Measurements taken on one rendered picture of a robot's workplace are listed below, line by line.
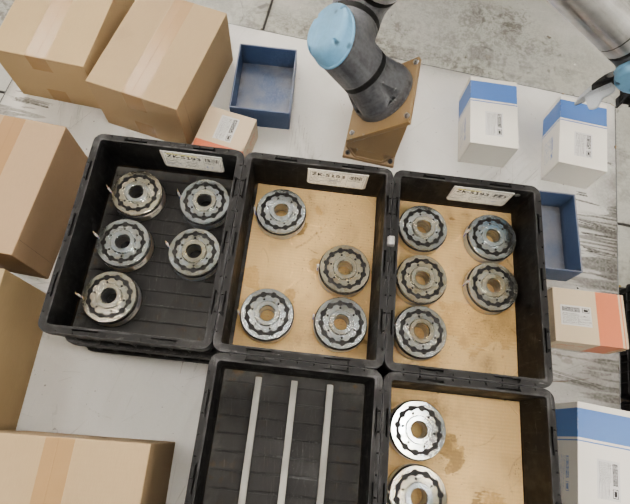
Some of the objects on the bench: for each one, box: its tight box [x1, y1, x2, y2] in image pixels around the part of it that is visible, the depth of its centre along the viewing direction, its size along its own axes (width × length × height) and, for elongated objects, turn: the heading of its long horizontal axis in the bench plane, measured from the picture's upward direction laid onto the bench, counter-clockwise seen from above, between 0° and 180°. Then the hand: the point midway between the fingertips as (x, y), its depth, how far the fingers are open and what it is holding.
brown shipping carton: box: [85, 0, 233, 144], centre depth 122 cm, size 30×22×16 cm
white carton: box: [540, 96, 607, 189], centre depth 126 cm, size 20×12×9 cm, turn 167°
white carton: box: [555, 401, 630, 504], centre depth 99 cm, size 20×12×9 cm, turn 168°
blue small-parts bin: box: [229, 44, 297, 130], centre depth 127 cm, size 20×15×7 cm
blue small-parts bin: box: [539, 190, 583, 281], centre depth 117 cm, size 20×15×7 cm
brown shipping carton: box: [0, 111, 88, 279], centre depth 108 cm, size 30×22×16 cm
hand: (606, 109), depth 113 cm, fingers open, 14 cm apart
